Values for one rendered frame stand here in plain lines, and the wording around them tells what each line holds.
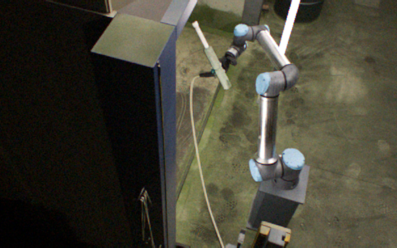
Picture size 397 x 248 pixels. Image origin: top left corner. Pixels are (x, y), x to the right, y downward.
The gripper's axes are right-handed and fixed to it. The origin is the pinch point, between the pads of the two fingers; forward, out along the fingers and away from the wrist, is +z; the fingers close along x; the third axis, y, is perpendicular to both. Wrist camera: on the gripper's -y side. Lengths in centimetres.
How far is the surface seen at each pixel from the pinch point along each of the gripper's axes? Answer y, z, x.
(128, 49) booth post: -91, 105, 71
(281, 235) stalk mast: -97, 97, -15
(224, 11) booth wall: 117, -158, -15
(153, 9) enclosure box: -6, 24, 58
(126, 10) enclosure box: -1, 36, 65
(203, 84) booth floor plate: 111, -78, -56
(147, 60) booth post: -96, 106, 67
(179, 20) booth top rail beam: -94, 87, 69
